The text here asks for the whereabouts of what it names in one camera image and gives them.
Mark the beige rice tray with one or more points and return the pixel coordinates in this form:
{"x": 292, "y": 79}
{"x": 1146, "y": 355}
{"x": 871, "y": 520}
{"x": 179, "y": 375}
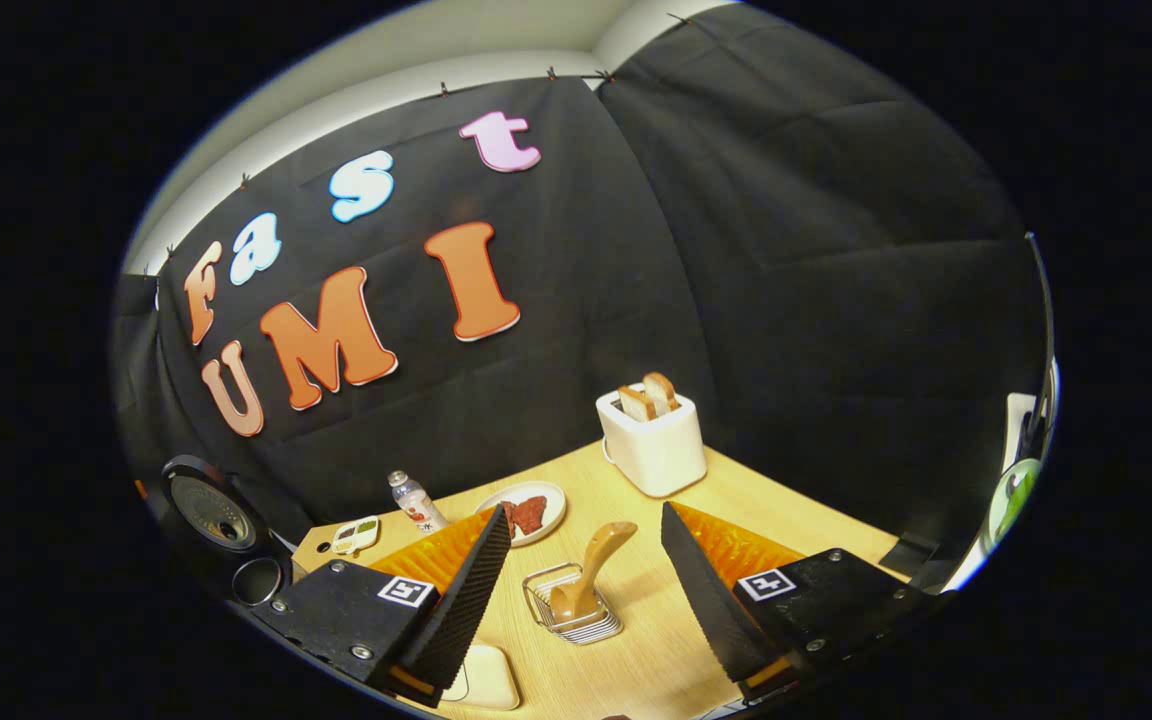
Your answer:
{"x": 491, "y": 680}

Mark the white round plate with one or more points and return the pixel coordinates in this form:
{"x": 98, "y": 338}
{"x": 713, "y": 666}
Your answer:
{"x": 554, "y": 500}

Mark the black table edge bracket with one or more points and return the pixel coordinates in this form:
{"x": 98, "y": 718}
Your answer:
{"x": 908, "y": 555}

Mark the wooden spoon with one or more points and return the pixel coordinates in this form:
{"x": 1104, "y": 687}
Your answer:
{"x": 601, "y": 560}

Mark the green and white object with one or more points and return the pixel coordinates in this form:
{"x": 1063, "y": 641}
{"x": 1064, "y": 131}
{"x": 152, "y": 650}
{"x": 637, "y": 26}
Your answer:
{"x": 1014, "y": 500}

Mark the toasted bread slice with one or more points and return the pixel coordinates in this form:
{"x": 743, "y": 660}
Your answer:
{"x": 661, "y": 392}
{"x": 636, "y": 403}

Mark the small clear drink bottle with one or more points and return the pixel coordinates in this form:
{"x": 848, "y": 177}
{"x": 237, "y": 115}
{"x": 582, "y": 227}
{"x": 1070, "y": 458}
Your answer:
{"x": 418, "y": 508}

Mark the white divided bean dish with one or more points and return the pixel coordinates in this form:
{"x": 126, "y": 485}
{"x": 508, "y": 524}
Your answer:
{"x": 356, "y": 536}

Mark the red meat piece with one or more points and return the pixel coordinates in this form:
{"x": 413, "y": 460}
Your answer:
{"x": 510, "y": 518}
{"x": 532, "y": 514}

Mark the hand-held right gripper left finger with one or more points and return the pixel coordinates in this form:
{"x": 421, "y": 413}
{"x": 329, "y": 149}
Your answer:
{"x": 466, "y": 600}

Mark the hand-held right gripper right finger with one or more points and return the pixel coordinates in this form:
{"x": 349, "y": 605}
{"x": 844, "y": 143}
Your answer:
{"x": 711, "y": 600}

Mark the white paper sheet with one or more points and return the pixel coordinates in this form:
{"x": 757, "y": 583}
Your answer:
{"x": 1018, "y": 425}

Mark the white toaster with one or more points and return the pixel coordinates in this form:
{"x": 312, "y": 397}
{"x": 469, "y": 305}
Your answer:
{"x": 656, "y": 455}

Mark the black rice cooker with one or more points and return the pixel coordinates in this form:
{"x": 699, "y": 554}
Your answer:
{"x": 211, "y": 510}

